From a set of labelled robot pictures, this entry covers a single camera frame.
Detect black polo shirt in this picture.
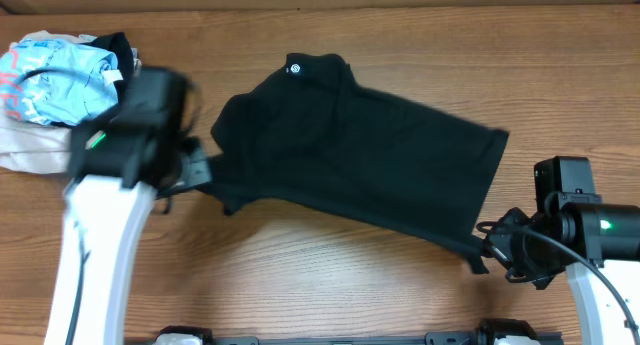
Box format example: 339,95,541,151
203,53,508,274

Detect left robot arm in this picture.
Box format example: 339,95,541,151
45,67,212,344

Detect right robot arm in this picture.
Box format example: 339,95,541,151
476,156,639,344

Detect black folded garment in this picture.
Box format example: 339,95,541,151
87,32,141,97

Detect light blue printed shirt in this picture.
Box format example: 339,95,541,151
1,39,124,126

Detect beige folded garment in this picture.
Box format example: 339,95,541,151
1,32,75,174

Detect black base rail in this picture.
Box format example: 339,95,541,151
149,317,566,345

